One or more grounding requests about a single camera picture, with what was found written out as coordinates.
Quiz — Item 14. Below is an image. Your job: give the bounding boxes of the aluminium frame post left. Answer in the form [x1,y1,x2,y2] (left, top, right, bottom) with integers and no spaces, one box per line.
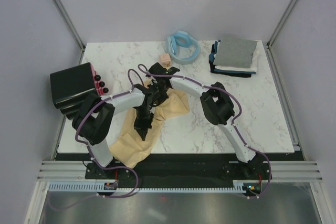
[52,0,86,52]

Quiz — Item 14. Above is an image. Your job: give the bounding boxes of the yellow t shirt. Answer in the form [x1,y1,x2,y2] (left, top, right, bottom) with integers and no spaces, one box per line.
[109,78,190,169]

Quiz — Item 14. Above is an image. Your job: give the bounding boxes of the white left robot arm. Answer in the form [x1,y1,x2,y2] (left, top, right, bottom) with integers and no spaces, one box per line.
[72,84,168,178]

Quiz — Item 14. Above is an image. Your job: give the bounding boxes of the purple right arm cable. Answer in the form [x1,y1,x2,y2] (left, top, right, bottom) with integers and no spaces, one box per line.
[138,63,272,200]

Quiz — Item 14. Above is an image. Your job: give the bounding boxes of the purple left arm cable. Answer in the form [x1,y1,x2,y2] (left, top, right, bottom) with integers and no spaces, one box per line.
[48,68,148,211]

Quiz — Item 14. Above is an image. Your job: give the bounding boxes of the white slotted cable duct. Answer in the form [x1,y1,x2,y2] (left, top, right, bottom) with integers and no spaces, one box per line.
[48,182,260,193]

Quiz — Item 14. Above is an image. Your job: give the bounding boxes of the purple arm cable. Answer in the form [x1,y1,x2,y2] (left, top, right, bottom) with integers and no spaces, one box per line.
[48,68,148,211]
[138,63,272,200]

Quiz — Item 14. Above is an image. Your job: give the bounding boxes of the small pink cube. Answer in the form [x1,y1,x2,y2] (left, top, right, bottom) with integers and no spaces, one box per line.
[159,53,172,67]

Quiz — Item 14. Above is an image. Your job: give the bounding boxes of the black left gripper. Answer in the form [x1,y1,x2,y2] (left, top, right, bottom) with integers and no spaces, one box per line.
[133,105,154,141]

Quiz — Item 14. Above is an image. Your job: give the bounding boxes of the aluminium frame rail front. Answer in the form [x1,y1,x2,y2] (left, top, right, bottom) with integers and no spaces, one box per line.
[38,161,322,183]

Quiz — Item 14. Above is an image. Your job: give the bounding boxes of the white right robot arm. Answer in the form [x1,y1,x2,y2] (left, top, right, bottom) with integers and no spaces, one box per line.
[147,64,263,179]

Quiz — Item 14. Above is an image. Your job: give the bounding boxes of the aluminium frame post right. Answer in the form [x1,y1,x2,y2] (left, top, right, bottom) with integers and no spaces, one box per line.
[265,0,316,49]

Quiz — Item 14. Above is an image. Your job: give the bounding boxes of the aluminium frame post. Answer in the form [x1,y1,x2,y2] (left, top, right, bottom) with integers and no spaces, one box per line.
[265,0,316,49]
[52,0,86,52]

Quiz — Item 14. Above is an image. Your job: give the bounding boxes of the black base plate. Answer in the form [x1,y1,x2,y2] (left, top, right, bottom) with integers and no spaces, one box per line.
[56,151,304,189]

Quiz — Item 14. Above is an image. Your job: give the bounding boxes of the black pink drawer organizer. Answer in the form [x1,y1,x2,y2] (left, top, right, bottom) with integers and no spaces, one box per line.
[50,62,109,120]

